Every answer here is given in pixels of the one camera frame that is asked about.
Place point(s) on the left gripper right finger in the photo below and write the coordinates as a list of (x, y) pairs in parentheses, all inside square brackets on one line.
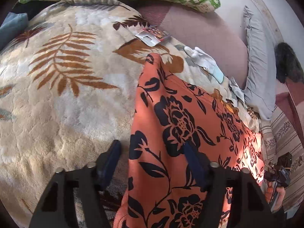
[(199, 165)]

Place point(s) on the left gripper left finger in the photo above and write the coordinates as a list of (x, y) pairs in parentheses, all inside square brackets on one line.
[(106, 165)]

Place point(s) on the right hand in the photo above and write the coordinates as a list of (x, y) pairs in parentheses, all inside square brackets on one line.
[(278, 200)]

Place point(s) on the striped beige bedsheet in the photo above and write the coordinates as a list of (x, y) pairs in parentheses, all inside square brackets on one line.
[(278, 138)]

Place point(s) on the leaf-patterned fleece blanket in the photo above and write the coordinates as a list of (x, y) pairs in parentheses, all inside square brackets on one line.
[(79, 79)]

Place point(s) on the grey-blue ruffled pillow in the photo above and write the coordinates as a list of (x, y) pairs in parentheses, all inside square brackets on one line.
[(260, 89)]

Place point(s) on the grey crumpled cloth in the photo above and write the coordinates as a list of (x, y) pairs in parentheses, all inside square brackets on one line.
[(236, 90)]

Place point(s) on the white glove with teal cuff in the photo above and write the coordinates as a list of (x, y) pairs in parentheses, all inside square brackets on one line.
[(205, 61)]

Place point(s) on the black furry garment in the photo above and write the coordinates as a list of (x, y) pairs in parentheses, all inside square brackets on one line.
[(287, 64)]

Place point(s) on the small card packet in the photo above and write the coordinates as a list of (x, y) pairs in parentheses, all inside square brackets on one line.
[(153, 35)]

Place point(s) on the pink quilted mattress cover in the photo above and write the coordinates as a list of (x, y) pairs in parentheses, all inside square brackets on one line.
[(208, 31)]

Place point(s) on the blue folded garment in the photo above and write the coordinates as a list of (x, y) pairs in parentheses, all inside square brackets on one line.
[(13, 25)]

